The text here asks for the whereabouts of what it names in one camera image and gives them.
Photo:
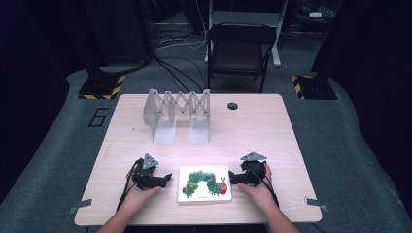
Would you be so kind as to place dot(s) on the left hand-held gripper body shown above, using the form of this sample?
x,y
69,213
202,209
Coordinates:
x,y
144,179

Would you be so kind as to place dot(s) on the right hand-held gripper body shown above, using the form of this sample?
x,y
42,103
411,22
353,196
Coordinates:
x,y
254,170

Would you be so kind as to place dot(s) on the caterpillar picture book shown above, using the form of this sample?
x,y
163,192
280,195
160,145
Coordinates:
x,y
204,184

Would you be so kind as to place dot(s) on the grey expandable metal book stand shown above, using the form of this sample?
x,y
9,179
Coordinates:
x,y
163,129

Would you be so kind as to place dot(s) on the person's left hand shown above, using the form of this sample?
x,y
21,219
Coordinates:
x,y
139,197

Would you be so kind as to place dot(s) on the person's right hand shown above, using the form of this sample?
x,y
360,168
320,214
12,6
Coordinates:
x,y
262,192

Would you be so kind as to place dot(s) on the black round table grommet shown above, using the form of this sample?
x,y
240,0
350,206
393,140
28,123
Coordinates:
x,y
232,106

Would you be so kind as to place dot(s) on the black stand base striped edge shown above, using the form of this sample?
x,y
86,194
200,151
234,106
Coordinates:
x,y
100,87
315,88

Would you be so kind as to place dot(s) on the black folding chair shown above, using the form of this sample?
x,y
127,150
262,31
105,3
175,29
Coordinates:
x,y
239,55

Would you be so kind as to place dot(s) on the dark curtain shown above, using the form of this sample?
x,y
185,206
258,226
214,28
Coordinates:
x,y
29,81
375,81

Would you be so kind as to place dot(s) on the dark cabinet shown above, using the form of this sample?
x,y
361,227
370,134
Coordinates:
x,y
120,29

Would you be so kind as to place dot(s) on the small white device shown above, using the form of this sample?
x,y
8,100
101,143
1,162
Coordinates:
x,y
315,14

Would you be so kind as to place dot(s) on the grey table edge bracket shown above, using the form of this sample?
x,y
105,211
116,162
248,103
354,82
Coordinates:
x,y
81,204
315,203

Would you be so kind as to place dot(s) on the white desk frame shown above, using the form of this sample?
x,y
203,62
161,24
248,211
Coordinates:
x,y
277,48

